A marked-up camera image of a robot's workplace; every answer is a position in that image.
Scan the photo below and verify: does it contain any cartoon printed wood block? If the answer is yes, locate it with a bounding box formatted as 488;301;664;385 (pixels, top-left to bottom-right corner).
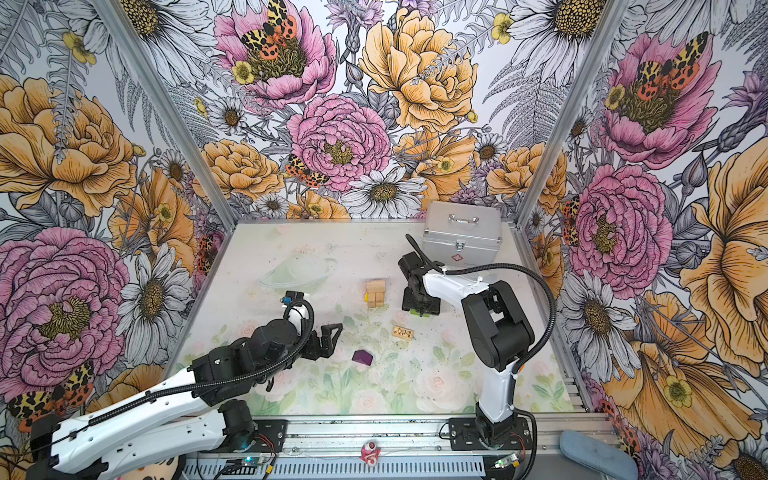
392;326;414;341

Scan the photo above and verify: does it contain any wide plain wood block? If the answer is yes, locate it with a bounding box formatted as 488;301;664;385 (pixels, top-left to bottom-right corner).
365;279;386;294

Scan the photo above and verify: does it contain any green wood block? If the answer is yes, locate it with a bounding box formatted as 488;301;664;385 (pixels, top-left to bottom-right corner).
404;308;440;317

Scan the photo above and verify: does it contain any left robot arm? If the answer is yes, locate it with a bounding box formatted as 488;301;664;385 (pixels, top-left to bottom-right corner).
27;291;343;479

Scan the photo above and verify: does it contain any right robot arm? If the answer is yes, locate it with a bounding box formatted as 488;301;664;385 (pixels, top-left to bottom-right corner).
398;252;535;445

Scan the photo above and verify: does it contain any purple wood block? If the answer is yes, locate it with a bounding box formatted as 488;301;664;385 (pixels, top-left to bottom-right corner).
352;349;374;366

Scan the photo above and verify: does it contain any silver metal case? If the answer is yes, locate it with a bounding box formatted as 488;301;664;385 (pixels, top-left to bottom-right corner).
422;201;502;268

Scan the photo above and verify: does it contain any small red pink toy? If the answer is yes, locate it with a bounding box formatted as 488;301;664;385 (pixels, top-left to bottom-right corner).
360;441;381;466

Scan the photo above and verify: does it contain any plush doll toy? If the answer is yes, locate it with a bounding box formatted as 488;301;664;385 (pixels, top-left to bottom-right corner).
119;457;185;480

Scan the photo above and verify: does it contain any blue grey pad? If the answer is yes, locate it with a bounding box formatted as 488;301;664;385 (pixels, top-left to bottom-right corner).
559;430;639;480

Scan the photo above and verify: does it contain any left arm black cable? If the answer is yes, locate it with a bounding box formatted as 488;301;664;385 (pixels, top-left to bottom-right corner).
29;296;317;457

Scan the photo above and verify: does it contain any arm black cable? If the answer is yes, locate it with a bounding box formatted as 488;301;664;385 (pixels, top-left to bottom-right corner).
29;296;317;457
404;233;558;373

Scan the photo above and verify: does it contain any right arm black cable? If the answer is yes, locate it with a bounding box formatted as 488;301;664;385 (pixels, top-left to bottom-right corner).
404;233;558;373

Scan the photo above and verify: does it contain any aluminium mounting rail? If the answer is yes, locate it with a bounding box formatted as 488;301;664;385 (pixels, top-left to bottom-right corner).
179;413;619;480

